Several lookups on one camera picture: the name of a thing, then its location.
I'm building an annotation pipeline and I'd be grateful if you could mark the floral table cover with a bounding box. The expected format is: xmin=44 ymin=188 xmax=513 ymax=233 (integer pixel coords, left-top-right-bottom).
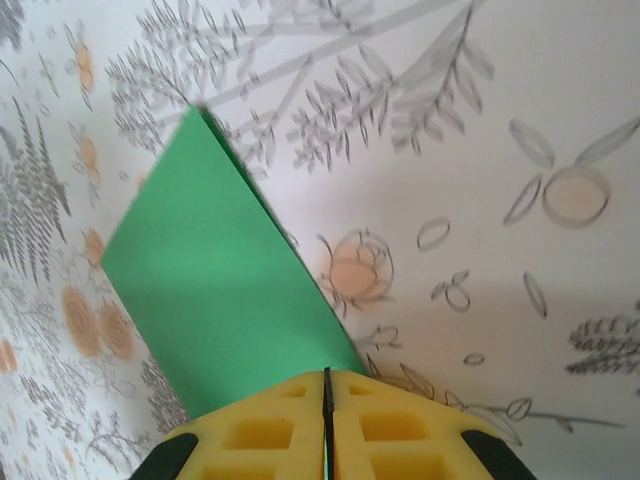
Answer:
xmin=0 ymin=0 xmax=640 ymax=480

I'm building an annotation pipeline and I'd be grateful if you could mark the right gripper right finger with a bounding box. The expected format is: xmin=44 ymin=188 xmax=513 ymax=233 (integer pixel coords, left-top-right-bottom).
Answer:
xmin=324 ymin=368 xmax=539 ymax=480

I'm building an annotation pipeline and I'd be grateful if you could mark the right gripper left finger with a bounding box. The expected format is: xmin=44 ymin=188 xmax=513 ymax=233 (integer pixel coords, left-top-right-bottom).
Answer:
xmin=132 ymin=369 xmax=329 ymax=480

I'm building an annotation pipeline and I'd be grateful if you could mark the green paper sheet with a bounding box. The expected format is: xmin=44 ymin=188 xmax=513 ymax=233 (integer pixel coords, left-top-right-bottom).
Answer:
xmin=101 ymin=105 xmax=370 ymax=420

